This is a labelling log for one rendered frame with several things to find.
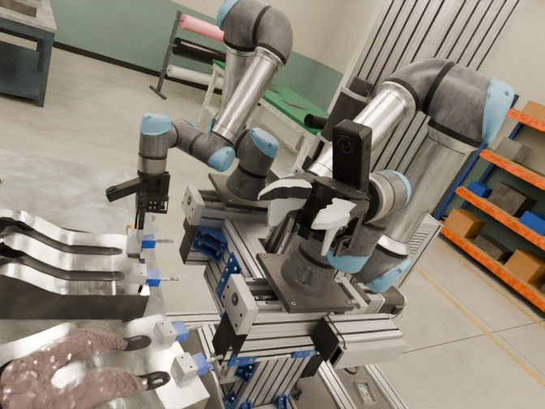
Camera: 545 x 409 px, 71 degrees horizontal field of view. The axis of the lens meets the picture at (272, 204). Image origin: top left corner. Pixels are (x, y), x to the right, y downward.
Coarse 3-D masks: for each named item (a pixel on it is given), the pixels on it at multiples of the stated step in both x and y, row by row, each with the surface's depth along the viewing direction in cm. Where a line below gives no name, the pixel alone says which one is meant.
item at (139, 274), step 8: (136, 264) 105; (144, 264) 106; (136, 272) 102; (144, 272) 103; (152, 272) 107; (136, 280) 102; (144, 280) 103; (152, 280) 104; (160, 280) 105; (168, 280) 108; (176, 280) 110
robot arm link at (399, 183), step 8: (384, 176) 60; (392, 176) 63; (400, 176) 65; (392, 184) 60; (400, 184) 63; (408, 184) 66; (400, 192) 62; (408, 192) 66; (400, 200) 63; (408, 200) 68; (392, 208) 61; (400, 208) 66; (384, 216) 63; (392, 216) 64; (376, 224) 64; (384, 224) 64
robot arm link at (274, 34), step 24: (264, 24) 105; (288, 24) 106; (264, 48) 104; (288, 48) 106; (264, 72) 105; (240, 96) 105; (240, 120) 106; (192, 144) 106; (216, 144) 104; (216, 168) 106
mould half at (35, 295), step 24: (0, 216) 98; (24, 216) 102; (0, 240) 91; (24, 240) 95; (72, 240) 108; (96, 240) 112; (120, 240) 115; (0, 264) 85; (72, 264) 101; (96, 264) 103; (120, 264) 107; (0, 288) 84; (24, 288) 87; (48, 288) 89; (72, 288) 94; (96, 288) 96; (120, 288) 99; (144, 288) 102; (0, 312) 88; (24, 312) 90; (48, 312) 92; (72, 312) 95; (96, 312) 97; (120, 312) 100
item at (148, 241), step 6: (132, 234) 110; (150, 234) 115; (132, 240) 109; (144, 240) 111; (150, 240) 112; (156, 240) 114; (162, 240) 115; (168, 240) 116; (132, 246) 110; (138, 246) 111; (144, 246) 112; (150, 246) 113; (132, 252) 111; (138, 252) 112
